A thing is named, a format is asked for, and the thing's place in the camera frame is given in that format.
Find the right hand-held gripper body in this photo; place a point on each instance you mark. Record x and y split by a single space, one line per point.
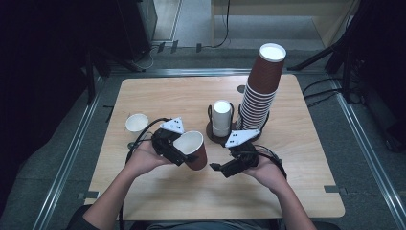
245 155

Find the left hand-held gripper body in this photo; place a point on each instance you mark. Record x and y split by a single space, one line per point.
164 143

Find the single brown paper cup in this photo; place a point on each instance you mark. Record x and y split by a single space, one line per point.
198 158

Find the brown cup holder with black rods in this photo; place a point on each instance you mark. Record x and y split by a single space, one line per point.
212 136

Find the single white paper cup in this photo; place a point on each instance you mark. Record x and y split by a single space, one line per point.
137 123

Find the stack of white paper cups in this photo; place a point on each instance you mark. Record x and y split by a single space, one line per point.
221 118

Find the stack of brown paper cups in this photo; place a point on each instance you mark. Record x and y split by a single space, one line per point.
265 76

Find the person's left hand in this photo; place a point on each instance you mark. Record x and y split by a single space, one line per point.
142 159

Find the person's right hand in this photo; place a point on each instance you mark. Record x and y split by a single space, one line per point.
269 174

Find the person's dark clothing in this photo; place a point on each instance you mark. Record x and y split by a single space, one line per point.
207 225

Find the round table grommet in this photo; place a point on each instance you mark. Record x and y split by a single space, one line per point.
241 89

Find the grey tape strip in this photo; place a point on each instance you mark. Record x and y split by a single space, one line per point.
87 195
334 189

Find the dark cabinet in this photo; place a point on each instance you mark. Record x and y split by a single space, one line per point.
134 25

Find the black tripod stand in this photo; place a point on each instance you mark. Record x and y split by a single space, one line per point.
338 44

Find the light wooden furniture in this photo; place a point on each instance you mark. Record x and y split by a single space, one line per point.
325 16

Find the metal frame rail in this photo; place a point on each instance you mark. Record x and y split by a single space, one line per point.
63 166
370 153
191 72

